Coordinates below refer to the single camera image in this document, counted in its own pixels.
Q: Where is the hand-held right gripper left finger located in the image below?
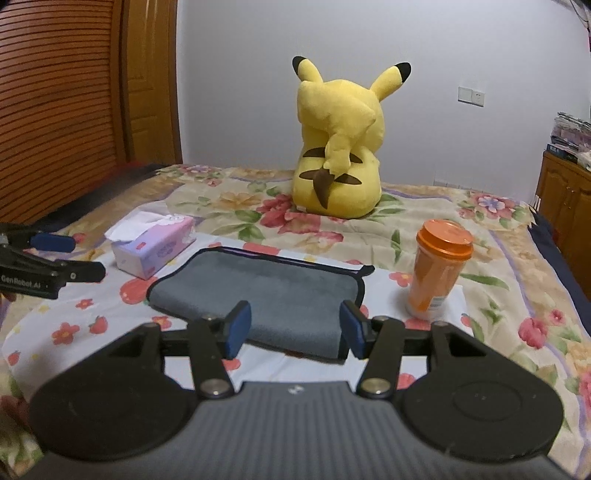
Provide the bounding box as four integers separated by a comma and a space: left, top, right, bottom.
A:
99, 300, 253, 400

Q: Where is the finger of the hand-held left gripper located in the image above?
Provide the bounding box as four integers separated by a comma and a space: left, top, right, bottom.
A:
0, 224, 77, 254
0, 244, 107, 284

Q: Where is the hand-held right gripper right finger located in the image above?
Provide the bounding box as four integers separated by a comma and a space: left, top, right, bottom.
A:
339, 300, 493, 400

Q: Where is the grey towel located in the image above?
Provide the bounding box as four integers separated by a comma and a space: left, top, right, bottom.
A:
145, 247, 376, 363

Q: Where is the pink purple tissue box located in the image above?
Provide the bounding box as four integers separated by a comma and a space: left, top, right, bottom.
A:
105, 211, 196, 280

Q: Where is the orange lidded cup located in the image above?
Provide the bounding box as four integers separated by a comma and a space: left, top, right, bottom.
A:
405, 219, 475, 321

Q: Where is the wooden slatted headboard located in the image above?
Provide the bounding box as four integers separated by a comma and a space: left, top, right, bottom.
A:
0, 0, 129, 228

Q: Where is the yellow plush toy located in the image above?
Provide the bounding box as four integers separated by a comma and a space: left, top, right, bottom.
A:
291, 55, 413, 216

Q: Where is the wooden door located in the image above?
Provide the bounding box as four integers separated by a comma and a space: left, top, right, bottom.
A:
121, 0, 184, 168

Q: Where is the dark blue mattress edge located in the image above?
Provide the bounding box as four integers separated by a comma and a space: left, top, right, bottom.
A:
529, 211, 591, 335

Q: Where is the wooden cabinet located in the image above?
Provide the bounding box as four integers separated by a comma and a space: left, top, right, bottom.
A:
534, 151, 591, 298

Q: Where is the stack of books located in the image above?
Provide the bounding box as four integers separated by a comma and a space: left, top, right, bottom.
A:
546, 112, 591, 171

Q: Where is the white wall socket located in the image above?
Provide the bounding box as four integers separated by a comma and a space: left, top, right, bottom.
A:
458, 85, 485, 108

